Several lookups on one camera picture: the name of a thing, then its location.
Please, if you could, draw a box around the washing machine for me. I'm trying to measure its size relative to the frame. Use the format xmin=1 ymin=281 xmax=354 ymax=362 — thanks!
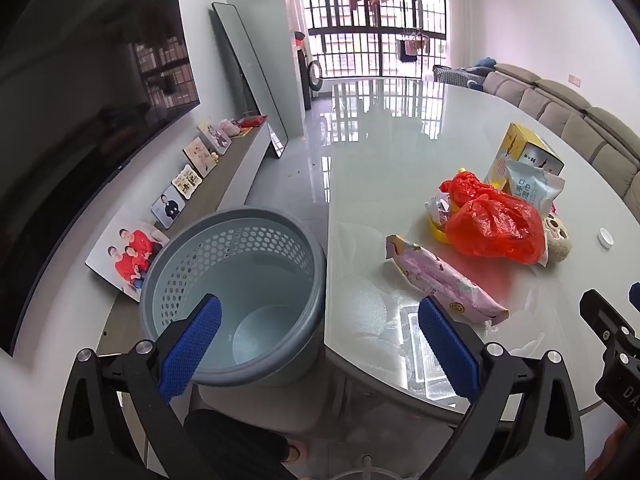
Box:
xmin=300 ymin=50 xmax=323 ymax=111

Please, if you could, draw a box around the grey wooden television cabinet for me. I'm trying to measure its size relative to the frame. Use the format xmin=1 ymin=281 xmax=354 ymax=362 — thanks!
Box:
xmin=95 ymin=124 xmax=271 ymax=361

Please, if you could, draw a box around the large family photo print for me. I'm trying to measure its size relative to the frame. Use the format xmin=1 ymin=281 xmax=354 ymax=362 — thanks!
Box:
xmin=85 ymin=203 xmax=171 ymax=303

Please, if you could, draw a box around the pink snack wrapper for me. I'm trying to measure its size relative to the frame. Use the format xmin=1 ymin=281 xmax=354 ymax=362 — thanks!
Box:
xmin=385 ymin=234 xmax=509 ymax=326

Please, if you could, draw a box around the yellow plastic lid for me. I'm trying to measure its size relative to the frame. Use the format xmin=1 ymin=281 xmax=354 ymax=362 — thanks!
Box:
xmin=427 ymin=200 xmax=453 ymax=245

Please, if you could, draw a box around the beige round loofah piece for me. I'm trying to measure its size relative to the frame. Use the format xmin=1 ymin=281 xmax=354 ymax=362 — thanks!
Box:
xmin=542 ymin=212 xmax=573 ymax=266

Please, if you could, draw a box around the black television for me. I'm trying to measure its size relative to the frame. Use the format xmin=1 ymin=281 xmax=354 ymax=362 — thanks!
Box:
xmin=0 ymin=0 xmax=201 ymax=356

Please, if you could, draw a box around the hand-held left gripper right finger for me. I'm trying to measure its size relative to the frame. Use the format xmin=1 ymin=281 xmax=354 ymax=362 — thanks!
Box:
xmin=417 ymin=296 xmax=586 ymax=480

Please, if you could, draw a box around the light blue white pouch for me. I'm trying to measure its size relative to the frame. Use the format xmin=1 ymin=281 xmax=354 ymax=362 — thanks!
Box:
xmin=505 ymin=157 xmax=566 ymax=211

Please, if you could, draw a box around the baby photo frame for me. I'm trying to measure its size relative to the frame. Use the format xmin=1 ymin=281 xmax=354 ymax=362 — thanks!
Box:
xmin=197 ymin=121 xmax=232 ymax=156

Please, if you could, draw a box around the dark suit portrait photo frame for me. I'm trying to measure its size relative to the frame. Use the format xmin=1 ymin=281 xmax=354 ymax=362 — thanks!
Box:
xmin=151 ymin=185 xmax=186 ymax=231

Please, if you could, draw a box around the grey sofa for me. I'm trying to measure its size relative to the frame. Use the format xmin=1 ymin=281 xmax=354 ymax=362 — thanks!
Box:
xmin=482 ymin=63 xmax=640 ymax=201

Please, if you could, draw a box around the black framed standing mirror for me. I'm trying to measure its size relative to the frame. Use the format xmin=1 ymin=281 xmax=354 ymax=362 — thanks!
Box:
xmin=211 ymin=2 xmax=290 ymax=161

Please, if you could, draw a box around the small clothes drying hanger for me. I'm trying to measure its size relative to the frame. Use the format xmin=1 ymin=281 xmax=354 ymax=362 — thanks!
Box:
xmin=395 ymin=30 xmax=431 ymax=63

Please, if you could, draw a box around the child photo frame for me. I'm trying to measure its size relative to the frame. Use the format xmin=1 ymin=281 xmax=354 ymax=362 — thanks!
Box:
xmin=182 ymin=136 xmax=216 ymax=178

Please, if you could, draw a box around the yellow scalloped photo frame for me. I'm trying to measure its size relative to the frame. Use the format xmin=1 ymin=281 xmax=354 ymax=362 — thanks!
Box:
xmin=171 ymin=164 xmax=203 ymax=198

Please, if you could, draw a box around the black window grille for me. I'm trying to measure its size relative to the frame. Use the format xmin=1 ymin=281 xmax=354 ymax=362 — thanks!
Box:
xmin=297 ymin=0 xmax=448 ymax=81

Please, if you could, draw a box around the grey perforated waste basket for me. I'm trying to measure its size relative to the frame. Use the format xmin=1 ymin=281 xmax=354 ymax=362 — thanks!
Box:
xmin=139 ymin=206 xmax=328 ymax=388

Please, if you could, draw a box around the yellow cardboard box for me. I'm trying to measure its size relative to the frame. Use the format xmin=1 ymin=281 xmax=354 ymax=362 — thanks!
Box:
xmin=484 ymin=122 xmax=565 ymax=191

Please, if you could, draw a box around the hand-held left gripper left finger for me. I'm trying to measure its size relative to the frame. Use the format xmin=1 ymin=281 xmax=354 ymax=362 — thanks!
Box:
xmin=55 ymin=294 xmax=222 ymax=480

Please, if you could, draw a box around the checked blanket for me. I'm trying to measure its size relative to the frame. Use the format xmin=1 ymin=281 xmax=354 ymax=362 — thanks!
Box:
xmin=432 ymin=65 xmax=488 ymax=93

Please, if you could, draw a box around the red plastic bag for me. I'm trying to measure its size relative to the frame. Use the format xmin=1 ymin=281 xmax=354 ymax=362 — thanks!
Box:
xmin=439 ymin=170 xmax=546 ymax=266

